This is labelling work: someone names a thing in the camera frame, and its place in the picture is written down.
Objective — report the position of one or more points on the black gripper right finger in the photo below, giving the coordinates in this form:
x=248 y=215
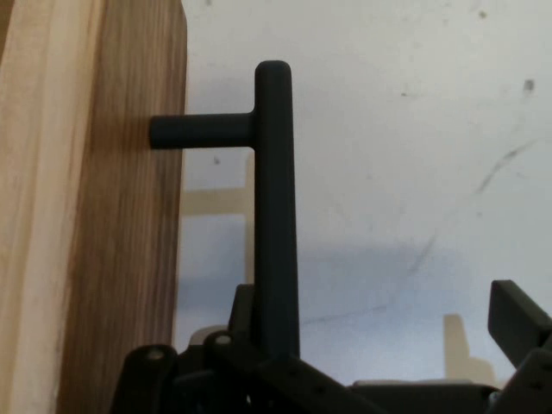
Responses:
x=530 y=336

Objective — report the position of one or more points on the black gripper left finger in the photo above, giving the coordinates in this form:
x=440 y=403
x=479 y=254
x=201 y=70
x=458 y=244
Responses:
x=241 y=379

